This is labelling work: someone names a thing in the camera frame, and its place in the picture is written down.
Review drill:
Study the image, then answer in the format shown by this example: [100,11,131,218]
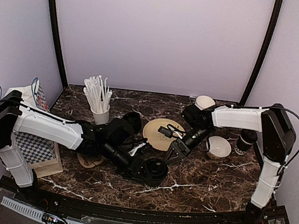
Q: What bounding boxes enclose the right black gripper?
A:
[162,123,213,169]

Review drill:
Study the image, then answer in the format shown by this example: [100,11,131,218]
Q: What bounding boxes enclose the stack of black lids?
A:
[122,112,142,134]

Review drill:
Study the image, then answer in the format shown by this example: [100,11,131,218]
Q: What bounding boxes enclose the stack of paper cups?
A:
[195,95,215,110]

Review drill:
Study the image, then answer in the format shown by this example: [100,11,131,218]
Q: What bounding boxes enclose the cardboard cup carrier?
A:
[77,153,105,169]

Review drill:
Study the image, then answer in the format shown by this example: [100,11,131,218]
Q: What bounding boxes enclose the black paper coffee cup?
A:
[234,136,254,156]

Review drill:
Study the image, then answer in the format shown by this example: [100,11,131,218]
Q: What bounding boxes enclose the blue checkered paper bag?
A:
[0,77,63,178]

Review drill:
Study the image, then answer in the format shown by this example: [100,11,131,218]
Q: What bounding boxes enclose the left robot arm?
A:
[0,90,168,205]

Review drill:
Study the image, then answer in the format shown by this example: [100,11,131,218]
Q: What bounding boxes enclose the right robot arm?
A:
[165,103,299,224]

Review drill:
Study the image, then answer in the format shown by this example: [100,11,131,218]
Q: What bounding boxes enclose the cream round plate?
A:
[142,118,184,151]

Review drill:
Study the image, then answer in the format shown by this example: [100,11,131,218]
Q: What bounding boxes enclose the white ceramic bowl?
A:
[206,136,232,159]

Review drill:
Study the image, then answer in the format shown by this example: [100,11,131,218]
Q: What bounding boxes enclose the white cup holding straws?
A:
[92,106,110,125]

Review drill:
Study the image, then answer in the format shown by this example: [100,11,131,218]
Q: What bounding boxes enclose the wrapped white straws bundle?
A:
[83,75,113,114]

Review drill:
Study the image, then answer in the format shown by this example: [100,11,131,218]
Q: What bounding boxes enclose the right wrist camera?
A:
[158,124,186,139]

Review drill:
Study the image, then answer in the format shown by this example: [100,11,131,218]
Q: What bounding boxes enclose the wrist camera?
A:
[158,124,186,139]
[128,141,151,157]

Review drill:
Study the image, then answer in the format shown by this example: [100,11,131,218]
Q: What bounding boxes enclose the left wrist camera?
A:
[128,141,151,157]

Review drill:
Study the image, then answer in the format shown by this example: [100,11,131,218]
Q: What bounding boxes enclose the right black frame post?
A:
[239,0,283,106]

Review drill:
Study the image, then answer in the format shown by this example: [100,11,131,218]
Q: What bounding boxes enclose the black frame post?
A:
[239,0,283,106]
[48,0,68,89]

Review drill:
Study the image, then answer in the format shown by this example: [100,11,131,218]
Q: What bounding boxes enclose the left black frame post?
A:
[48,0,68,89]

